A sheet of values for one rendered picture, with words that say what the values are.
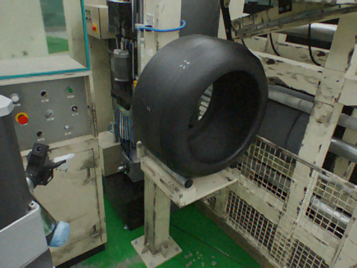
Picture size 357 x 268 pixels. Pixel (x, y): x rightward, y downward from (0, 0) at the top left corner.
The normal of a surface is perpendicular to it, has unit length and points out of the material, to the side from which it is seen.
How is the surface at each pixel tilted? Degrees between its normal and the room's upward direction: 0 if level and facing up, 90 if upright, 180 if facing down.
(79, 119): 90
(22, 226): 90
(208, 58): 47
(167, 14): 90
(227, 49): 42
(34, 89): 90
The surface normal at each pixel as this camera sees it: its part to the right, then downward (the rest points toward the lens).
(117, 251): 0.06, -0.89
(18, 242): 0.83, 0.30
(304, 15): -0.81, 0.23
